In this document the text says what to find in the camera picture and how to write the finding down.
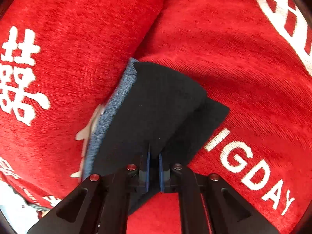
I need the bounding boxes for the red bedspread white characters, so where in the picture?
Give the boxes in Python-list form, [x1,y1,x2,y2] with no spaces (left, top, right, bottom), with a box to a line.
[0,0,312,234]

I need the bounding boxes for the black pants blue waistband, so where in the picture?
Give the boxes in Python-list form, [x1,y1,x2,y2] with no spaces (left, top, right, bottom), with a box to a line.
[83,58,230,213]

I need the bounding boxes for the red pillow white characters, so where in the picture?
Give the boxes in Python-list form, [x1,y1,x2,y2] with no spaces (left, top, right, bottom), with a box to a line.
[1,0,163,208]

